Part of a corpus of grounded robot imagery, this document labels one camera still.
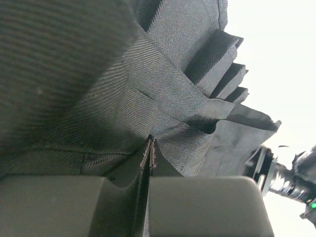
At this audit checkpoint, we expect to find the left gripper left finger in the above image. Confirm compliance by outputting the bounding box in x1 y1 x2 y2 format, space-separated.
0 141 151 237

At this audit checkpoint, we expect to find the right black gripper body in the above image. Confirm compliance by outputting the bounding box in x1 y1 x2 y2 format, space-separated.
244 146 296 198

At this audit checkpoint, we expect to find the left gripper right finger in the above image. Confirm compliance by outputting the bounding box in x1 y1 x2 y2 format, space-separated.
148 141 274 237

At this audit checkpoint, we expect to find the black skirt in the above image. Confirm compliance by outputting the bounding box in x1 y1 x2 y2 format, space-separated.
0 0 280 177

